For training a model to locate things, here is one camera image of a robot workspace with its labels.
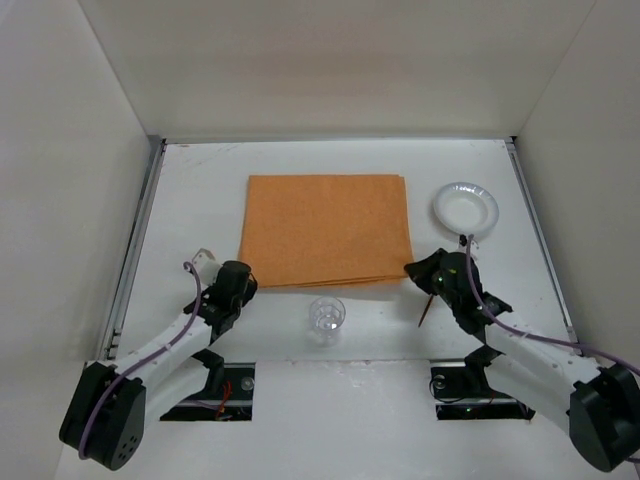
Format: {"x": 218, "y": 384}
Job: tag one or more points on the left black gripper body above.
{"x": 245, "y": 293}

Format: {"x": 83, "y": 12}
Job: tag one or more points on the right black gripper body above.
{"x": 423, "y": 270}

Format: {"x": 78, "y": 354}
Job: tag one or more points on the white paper plate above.
{"x": 466, "y": 209}

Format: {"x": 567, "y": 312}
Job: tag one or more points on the orange cloth napkin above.
{"x": 326, "y": 230}

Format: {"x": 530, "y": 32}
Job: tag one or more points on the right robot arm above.
{"x": 596, "y": 406}

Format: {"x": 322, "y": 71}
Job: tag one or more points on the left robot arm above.
{"x": 114, "y": 401}

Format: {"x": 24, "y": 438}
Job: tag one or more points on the copper spoon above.
{"x": 426, "y": 310}

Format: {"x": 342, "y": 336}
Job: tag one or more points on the clear plastic cup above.
{"x": 326, "y": 317}

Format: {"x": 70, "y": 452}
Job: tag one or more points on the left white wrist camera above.
{"x": 206, "y": 265}

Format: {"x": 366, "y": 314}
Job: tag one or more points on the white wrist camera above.
{"x": 206, "y": 265}
{"x": 467, "y": 241}

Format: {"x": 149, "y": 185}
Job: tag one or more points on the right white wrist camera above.
{"x": 467, "y": 241}

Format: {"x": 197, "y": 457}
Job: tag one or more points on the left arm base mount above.
{"x": 232, "y": 401}

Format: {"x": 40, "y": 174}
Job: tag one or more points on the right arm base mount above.
{"x": 461, "y": 395}

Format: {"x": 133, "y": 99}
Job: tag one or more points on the right aluminium table rail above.
{"x": 511, "y": 147}

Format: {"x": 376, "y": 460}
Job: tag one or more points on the aluminium table rail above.
{"x": 115, "y": 319}
{"x": 511, "y": 147}

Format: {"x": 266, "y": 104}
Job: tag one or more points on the left aluminium table rail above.
{"x": 115, "y": 319}

